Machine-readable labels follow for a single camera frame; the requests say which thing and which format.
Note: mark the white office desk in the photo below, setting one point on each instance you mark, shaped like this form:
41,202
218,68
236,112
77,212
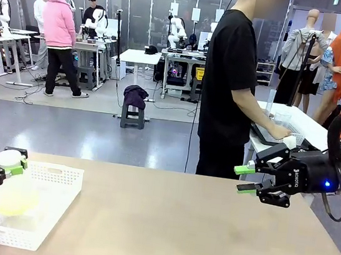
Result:
9,37

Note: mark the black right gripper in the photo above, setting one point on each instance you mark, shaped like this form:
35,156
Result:
312,173

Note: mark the person's right hand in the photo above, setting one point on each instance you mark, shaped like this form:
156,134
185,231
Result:
280,132

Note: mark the white robot bench table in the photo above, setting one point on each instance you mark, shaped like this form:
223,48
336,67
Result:
90,45

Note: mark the grey framed workbench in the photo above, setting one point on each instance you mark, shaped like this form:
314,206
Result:
182,60

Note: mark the person in black t-shirt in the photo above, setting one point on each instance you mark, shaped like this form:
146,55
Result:
229,63

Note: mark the small white box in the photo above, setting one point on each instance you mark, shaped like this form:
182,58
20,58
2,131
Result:
289,141

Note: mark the clear plastic graduated cylinder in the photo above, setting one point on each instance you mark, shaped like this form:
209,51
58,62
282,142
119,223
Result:
272,100

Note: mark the dark-haired person in black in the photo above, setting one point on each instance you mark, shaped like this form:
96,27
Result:
93,10

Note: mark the grey plastic stool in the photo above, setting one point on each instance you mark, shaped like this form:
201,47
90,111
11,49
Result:
131,124

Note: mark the person in pink hoodie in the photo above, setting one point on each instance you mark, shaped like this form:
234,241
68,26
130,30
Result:
58,21

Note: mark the shoe rack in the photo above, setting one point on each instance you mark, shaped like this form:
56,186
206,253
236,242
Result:
267,74

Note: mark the mannequin with floral blue garment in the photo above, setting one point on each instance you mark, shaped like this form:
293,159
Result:
326,79

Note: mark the mannequin in grey shirt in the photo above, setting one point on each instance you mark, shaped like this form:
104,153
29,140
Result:
296,46

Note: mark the clear plastic measuring beaker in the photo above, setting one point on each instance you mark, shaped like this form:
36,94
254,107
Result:
282,118

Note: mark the black tripod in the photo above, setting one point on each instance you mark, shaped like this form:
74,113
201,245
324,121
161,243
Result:
307,54

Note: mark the white standing desk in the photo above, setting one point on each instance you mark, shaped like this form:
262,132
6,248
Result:
139,56

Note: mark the white computer tower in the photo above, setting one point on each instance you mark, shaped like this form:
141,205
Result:
118,68

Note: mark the black cap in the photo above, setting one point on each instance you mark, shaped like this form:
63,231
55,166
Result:
150,50

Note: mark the person in white shirt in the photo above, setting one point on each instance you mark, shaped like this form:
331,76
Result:
39,9

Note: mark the person's right forearm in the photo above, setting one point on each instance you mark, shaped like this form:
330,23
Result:
254,113

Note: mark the translucent plastic conical flask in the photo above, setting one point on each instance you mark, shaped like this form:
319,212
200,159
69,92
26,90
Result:
16,198

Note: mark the black pole stand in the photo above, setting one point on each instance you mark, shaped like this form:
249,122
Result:
117,32

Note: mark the black rectangular tray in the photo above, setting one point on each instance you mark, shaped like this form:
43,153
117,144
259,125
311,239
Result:
260,134

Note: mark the grey step stool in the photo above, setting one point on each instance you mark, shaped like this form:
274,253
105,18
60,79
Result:
91,71

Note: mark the white panel on pole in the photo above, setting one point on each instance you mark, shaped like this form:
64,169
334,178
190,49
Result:
196,14
219,12
174,9

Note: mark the yellow plastic crate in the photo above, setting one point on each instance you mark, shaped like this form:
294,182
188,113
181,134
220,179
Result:
200,73

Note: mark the white side table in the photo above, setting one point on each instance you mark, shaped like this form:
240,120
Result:
309,120

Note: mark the dark bundled cloth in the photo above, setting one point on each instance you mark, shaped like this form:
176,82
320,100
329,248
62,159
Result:
135,96

